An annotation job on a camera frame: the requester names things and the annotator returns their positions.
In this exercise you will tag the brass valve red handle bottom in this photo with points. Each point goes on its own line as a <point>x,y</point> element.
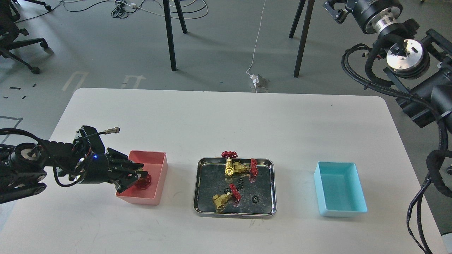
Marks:
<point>221,201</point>

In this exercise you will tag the white power adapter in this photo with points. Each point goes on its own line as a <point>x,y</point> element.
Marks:
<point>258,81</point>

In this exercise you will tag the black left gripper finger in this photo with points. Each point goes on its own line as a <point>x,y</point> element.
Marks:
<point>118,162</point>
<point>122,180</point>

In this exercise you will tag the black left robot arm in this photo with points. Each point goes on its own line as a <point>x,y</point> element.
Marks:
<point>22,166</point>

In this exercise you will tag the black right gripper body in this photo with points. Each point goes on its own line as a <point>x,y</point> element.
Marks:
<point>367,13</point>

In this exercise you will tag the black stand leg left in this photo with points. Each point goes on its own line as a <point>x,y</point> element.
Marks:
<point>168,25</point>

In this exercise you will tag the light blue plastic box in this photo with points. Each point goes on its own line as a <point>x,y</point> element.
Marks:
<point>339,190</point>

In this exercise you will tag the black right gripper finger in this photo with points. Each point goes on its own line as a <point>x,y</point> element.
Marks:
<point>338,15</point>

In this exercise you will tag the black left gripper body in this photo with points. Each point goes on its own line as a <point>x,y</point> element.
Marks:
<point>95,167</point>

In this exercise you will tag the brass valve red handle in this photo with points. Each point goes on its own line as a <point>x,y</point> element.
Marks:
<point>252,169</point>
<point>221,201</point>
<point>143,183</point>
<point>229,167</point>

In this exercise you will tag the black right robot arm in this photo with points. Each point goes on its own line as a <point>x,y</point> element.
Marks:
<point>417,72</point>

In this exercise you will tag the silver metal tray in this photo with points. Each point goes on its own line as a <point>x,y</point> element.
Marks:
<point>211,180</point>

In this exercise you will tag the pink plastic box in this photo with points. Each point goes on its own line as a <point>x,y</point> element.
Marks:
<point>155,163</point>

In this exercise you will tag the black stand leg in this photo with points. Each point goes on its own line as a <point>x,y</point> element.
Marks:
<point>168,25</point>
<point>308,6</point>

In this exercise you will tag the black stand leg right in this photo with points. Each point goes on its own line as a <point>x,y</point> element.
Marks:
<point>308,6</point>

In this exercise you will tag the brass valve red handle top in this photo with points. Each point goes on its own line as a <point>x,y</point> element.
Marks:
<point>229,167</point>

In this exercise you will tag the black office chair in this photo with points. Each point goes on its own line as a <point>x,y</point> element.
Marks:
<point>9,32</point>

